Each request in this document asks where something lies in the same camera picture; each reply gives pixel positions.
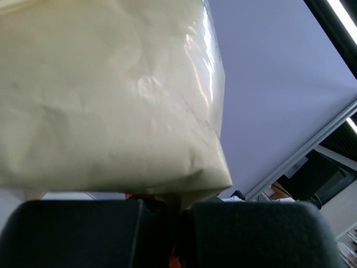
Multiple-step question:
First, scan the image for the cassava chips bag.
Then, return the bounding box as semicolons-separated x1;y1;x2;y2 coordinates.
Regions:
0;0;234;268

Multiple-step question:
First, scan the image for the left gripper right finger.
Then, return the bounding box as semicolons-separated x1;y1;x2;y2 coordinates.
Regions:
178;202;342;267

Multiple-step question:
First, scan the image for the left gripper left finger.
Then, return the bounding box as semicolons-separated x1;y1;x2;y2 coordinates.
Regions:
1;200;172;267

